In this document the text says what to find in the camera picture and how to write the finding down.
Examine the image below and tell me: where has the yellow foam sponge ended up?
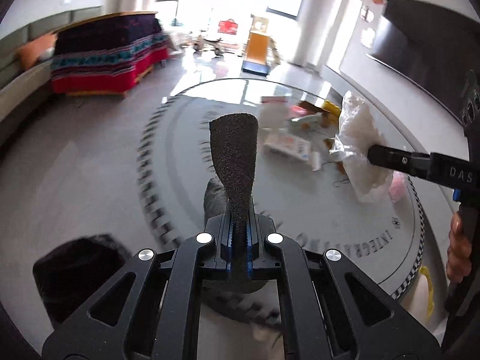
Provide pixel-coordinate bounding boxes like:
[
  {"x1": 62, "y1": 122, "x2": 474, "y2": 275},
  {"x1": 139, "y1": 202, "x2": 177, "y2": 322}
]
[{"x1": 319, "y1": 99, "x2": 342, "y2": 119}]

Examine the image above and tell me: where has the dark grey sponge piece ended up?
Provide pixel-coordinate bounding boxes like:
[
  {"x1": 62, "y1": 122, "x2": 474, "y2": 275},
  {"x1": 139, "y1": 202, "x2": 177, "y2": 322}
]
[{"x1": 203, "y1": 113, "x2": 264, "y2": 294}]

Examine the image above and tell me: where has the black trash bag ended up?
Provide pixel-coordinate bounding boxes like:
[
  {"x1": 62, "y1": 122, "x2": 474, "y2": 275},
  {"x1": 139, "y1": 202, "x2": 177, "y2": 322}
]
[{"x1": 32, "y1": 234, "x2": 132, "y2": 328}]

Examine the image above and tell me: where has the person's right hand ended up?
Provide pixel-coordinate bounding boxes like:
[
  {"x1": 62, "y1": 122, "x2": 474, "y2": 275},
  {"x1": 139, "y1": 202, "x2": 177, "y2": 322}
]
[{"x1": 446, "y1": 212, "x2": 472, "y2": 284}]

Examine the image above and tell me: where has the pink white plastic bag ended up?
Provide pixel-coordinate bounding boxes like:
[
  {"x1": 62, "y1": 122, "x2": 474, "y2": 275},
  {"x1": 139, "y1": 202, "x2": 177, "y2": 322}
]
[{"x1": 388, "y1": 172, "x2": 408, "y2": 203}]

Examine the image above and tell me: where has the black television screen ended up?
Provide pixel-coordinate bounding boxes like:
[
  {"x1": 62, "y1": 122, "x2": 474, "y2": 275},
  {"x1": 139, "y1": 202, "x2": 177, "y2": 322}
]
[{"x1": 368, "y1": 0, "x2": 479, "y2": 123}]

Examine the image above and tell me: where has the white red carton box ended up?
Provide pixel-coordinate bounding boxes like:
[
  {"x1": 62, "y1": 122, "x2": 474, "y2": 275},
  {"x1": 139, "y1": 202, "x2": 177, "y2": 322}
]
[{"x1": 263, "y1": 131, "x2": 321, "y2": 172}]

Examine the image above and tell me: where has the green grey sofa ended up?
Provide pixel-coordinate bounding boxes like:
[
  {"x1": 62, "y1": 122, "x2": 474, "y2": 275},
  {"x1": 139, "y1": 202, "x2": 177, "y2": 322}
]
[{"x1": 1, "y1": 6, "x2": 103, "y2": 142}]

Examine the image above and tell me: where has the table with colourful blanket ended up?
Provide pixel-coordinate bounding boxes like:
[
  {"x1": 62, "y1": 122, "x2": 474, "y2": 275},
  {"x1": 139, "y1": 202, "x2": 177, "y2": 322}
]
[{"x1": 50, "y1": 11, "x2": 168, "y2": 95}]

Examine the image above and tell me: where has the white ride-on toy car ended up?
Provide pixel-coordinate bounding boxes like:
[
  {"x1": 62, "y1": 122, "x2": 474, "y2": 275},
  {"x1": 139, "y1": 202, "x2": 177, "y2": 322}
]
[{"x1": 193, "y1": 34, "x2": 224, "y2": 56}]

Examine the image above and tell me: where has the red toy house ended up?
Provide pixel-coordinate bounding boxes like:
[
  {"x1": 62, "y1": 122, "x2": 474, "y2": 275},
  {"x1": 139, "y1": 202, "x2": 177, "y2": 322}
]
[{"x1": 218, "y1": 19, "x2": 239, "y2": 35}]

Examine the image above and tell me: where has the orange cushion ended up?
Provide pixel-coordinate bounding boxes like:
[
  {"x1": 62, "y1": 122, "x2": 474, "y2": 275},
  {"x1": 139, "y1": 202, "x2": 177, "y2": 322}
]
[{"x1": 16, "y1": 33, "x2": 57, "y2": 71}]

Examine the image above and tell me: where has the white wall decoration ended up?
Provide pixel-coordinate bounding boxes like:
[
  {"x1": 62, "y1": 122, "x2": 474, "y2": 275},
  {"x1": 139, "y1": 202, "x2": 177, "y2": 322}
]
[{"x1": 360, "y1": 5, "x2": 376, "y2": 49}]

